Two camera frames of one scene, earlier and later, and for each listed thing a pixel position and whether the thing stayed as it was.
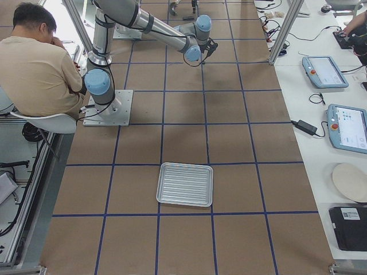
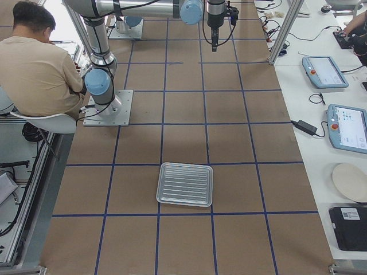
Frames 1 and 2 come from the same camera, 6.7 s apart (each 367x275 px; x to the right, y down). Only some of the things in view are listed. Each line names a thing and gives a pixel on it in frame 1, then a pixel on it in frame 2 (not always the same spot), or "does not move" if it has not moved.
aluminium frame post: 277,48 does not move
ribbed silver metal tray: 185,184 does not move
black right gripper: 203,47 → 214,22
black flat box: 350,223 does not move
